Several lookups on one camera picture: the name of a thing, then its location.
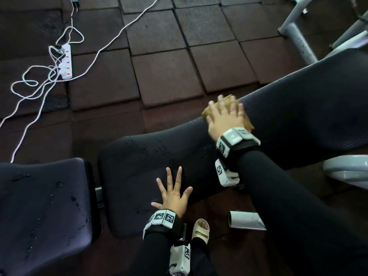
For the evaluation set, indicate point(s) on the ribbed black bench backrest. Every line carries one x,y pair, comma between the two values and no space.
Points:
287,117

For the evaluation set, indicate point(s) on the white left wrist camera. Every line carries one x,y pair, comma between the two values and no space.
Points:
178,261

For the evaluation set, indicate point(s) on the marker wristband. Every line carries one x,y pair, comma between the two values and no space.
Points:
233,137
161,218

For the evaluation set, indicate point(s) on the person's right forearm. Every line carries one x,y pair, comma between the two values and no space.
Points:
287,204

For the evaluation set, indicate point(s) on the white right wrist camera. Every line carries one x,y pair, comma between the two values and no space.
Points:
225,175

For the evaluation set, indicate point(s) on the person's left hand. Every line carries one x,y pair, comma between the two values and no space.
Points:
172,202

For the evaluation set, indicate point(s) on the person's left forearm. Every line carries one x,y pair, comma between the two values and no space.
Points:
152,255

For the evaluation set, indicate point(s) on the left marker wristband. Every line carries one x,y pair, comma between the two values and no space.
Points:
161,218

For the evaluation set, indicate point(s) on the right marker wristband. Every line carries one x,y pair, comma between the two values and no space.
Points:
233,137

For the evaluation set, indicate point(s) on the pale grey curved machine frame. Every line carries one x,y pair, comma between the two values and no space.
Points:
348,169

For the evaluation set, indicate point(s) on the pale grey plate machine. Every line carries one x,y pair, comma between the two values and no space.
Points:
302,45

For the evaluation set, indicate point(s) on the person's right hand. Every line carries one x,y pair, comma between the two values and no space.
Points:
225,120

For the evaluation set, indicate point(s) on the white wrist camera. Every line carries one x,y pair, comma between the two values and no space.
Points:
178,261
225,175

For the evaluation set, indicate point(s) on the brown cleaning cloth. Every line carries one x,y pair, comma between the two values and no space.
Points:
205,113

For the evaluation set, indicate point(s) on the white power strip red switches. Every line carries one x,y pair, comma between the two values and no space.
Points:
66,60

